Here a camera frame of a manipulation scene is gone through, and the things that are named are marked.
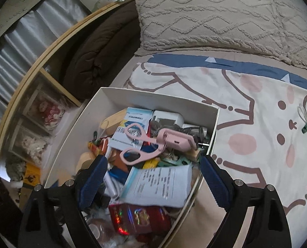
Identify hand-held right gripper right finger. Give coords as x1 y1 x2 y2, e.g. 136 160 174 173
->
200 155 292 248

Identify red plush in clear box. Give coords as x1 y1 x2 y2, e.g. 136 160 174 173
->
23 83 74 135

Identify white cylinder with label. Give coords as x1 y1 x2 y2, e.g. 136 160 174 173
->
104 172 124 197

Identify blue white medicine box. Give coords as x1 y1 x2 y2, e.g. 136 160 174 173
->
109 107 154 152

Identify red foil packet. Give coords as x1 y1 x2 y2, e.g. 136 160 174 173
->
108 204 172 236

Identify white cord loop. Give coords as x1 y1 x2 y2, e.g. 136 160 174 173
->
298 103 307 123

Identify pink earphone case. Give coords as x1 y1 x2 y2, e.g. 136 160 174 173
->
156 128 197 152

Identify white cardboard box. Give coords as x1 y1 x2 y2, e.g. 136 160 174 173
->
41 86 220 248

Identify small wooden block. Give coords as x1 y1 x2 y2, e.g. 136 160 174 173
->
190 148 202 162

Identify beige tape roll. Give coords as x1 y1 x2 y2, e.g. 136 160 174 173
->
76 152 97 171

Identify brown folded duvet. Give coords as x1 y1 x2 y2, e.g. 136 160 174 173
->
63 2 142 100

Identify wooden shelf unit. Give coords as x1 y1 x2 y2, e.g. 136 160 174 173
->
0 0 136 213

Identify light wooden piece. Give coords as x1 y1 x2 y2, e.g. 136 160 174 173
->
102 108 128 132

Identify light blue medicine packet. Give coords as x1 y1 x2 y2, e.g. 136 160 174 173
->
121 164 193 209

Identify grey curtain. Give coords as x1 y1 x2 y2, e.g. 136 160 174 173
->
0 0 89 145

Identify grey plush toy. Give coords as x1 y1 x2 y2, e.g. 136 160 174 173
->
5 157 27 184

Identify clear plastic bag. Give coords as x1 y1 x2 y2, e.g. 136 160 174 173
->
87 218 118 243

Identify yellow printed card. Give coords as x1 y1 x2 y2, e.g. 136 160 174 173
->
24 164 42 187

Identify white plush in clear box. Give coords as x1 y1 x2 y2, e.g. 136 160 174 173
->
9 119 53 166

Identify mint green clips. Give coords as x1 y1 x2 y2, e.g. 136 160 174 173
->
159 157 194 168

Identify white charger plug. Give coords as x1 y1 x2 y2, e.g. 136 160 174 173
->
151 110 185 129

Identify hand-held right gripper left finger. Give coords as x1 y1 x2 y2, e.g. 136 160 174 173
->
18 154 109 248

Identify beige bed sheet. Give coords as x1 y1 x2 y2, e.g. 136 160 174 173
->
109 46 307 91

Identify pink scissors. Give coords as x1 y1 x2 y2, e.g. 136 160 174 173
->
120 123 169 166

